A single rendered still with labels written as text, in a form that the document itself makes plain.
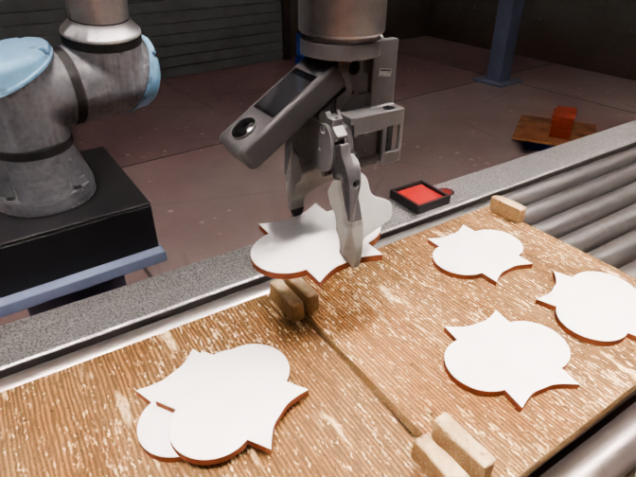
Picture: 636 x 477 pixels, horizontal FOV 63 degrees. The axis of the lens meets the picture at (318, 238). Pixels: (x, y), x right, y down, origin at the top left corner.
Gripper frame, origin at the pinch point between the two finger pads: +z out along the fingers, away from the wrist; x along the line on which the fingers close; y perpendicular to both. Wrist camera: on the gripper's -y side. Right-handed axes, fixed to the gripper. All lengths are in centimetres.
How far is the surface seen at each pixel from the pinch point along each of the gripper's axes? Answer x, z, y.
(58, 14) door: 471, 41, 40
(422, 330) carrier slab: -7.2, 12.1, 10.0
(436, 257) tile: 2.3, 11.2, 21.1
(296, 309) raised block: 1.8, 10.1, -1.7
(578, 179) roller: 11, 14, 68
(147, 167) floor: 273, 106, 45
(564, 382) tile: -21.4, 11.1, 16.3
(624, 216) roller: -3, 13, 59
